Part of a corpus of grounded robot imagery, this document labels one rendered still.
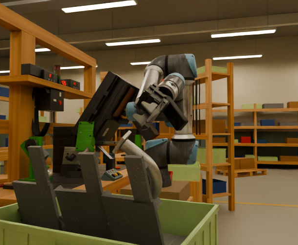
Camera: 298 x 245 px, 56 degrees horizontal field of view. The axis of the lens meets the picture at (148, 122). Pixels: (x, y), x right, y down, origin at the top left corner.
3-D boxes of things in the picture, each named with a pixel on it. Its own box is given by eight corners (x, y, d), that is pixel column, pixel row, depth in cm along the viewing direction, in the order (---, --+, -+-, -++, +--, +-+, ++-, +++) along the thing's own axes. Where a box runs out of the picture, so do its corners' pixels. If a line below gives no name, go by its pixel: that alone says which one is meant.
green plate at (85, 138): (95, 153, 197) (98, 124, 203) (90, 150, 190) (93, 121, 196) (80, 152, 200) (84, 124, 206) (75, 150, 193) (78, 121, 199)
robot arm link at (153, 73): (145, 52, 144) (122, 104, 105) (166, 51, 141) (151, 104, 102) (148, 73, 150) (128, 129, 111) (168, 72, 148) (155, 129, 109)
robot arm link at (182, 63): (169, 162, 148) (168, 57, 146) (199, 163, 145) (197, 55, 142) (166, 166, 136) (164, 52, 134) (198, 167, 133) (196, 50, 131)
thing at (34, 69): (44, 78, 192) (44, 68, 192) (30, 74, 177) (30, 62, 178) (35, 78, 194) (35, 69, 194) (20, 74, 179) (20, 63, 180)
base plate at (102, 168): (133, 167, 254) (133, 165, 254) (70, 192, 147) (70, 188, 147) (90, 166, 264) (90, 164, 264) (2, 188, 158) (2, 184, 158)
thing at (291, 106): (306, 170, 908) (304, 100, 916) (205, 167, 984) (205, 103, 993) (301, 168, 961) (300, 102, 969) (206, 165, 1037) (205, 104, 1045)
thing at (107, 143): (129, 145, 215) (129, 141, 215) (121, 146, 199) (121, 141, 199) (82, 144, 224) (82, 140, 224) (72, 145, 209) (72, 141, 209)
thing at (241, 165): (245, 171, 880) (245, 157, 881) (266, 174, 808) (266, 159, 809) (215, 173, 827) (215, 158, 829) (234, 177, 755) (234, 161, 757)
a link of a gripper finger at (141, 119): (123, 125, 80) (137, 110, 87) (140, 138, 80) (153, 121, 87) (128, 118, 78) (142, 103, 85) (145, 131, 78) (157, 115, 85)
